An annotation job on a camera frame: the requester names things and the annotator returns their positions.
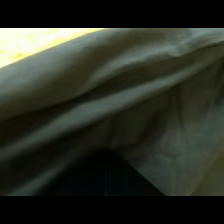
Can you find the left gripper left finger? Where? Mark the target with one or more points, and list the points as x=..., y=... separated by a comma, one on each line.
x=91, y=180

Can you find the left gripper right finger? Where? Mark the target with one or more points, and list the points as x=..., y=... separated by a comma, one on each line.
x=128, y=180

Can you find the dark brown shirt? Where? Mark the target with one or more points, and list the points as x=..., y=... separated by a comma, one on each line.
x=116, y=83

